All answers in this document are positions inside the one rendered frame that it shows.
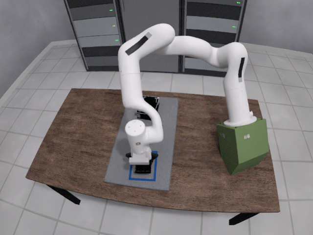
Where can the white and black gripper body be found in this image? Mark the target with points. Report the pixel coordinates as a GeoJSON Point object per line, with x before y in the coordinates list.
{"type": "Point", "coordinates": [148, 152]}

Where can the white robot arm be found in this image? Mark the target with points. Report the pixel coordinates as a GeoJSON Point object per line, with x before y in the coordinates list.
{"type": "Point", "coordinates": [160, 39]}

